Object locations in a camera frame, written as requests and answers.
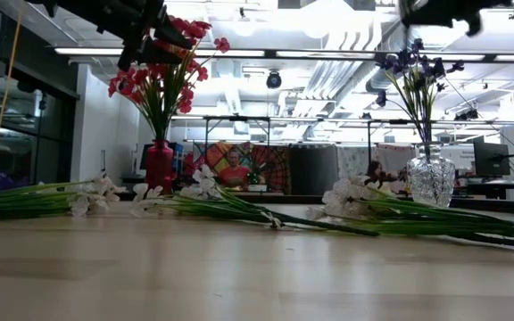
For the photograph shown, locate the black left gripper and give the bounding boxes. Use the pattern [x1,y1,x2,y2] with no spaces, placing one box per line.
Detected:
[104,0,194,72]

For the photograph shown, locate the clear crystal glass vase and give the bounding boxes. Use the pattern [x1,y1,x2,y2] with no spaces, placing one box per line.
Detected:
[406,141,457,210]

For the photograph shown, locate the blue storage box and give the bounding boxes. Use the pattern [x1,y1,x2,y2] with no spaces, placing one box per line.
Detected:
[172,142,185,175]

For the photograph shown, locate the round ceiling lamp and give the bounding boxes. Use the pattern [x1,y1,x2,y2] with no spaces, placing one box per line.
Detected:
[232,15,258,37]

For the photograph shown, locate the colourful patterned tapestry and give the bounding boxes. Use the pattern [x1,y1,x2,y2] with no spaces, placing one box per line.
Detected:
[192,141,292,195]

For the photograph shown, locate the red artificial flower bunch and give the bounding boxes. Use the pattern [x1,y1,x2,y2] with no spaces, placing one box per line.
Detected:
[107,62,164,142]
[176,37,232,142]
[162,17,213,142]

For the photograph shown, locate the black track spotlights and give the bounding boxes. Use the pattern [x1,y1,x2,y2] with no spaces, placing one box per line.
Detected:
[452,109,481,122]

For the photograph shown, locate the dark grey partition panel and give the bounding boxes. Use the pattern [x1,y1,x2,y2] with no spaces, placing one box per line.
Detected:
[288,144,339,196]

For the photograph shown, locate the black ceiling camera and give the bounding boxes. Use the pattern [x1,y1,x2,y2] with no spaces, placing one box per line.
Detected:
[265,70,283,90]

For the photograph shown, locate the person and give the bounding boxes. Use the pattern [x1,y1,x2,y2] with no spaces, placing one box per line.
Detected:
[218,149,267,188]

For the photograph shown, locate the red glass vase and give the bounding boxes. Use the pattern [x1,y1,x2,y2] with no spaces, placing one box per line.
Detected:
[145,138,175,195]

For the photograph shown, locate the black pipe frame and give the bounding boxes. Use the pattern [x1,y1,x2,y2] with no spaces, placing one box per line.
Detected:
[367,118,419,169]
[203,115,272,146]

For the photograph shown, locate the black desk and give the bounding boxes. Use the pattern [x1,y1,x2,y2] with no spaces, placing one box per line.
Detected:
[455,177,514,201]

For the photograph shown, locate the white artificial flower bunch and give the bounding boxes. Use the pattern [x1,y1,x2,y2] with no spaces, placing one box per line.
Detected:
[305,176,514,251]
[0,174,164,223]
[178,163,381,238]

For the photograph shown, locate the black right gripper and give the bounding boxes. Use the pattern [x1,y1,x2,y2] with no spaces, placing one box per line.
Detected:
[398,0,514,37]

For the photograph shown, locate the black monitor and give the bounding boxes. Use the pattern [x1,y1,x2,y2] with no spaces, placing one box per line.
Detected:
[473,141,511,178]

